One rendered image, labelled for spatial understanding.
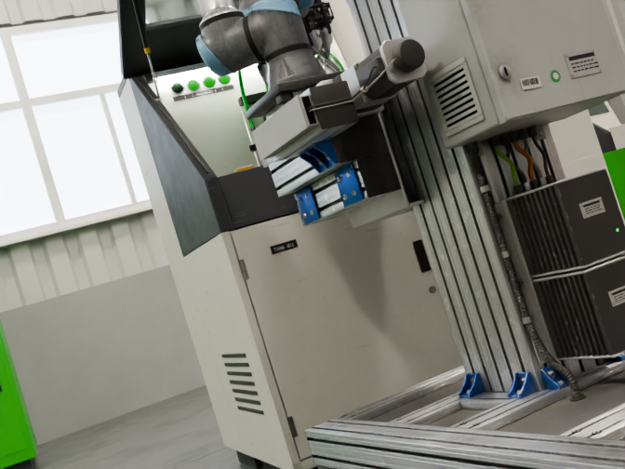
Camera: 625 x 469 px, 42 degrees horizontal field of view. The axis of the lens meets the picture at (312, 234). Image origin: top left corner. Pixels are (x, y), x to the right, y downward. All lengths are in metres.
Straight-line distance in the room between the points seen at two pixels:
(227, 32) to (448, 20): 0.63
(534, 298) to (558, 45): 0.52
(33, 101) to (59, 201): 0.80
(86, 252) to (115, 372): 0.95
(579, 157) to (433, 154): 1.21
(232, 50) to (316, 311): 0.82
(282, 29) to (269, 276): 0.75
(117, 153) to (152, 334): 1.47
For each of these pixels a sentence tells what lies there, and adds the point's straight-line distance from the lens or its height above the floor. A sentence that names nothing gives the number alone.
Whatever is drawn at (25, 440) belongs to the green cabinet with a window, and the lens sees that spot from 4.93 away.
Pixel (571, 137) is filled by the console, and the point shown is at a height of 0.78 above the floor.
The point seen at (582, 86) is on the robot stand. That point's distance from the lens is 1.70.
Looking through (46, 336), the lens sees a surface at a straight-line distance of 6.40.
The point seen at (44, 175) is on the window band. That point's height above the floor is 1.92.
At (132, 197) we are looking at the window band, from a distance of 6.64.
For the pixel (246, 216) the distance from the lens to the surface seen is 2.38.
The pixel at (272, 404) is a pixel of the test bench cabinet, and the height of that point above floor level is 0.28.
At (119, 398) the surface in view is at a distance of 6.47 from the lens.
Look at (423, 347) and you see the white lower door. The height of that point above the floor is 0.28.
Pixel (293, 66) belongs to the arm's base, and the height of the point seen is 1.08.
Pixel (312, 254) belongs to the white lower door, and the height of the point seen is 0.65.
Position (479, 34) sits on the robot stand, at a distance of 1.58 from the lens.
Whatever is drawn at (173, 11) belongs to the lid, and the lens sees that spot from 2.91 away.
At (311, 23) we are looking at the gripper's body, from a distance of 2.52.
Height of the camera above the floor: 0.61
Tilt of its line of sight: 2 degrees up
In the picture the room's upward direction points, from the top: 17 degrees counter-clockwise
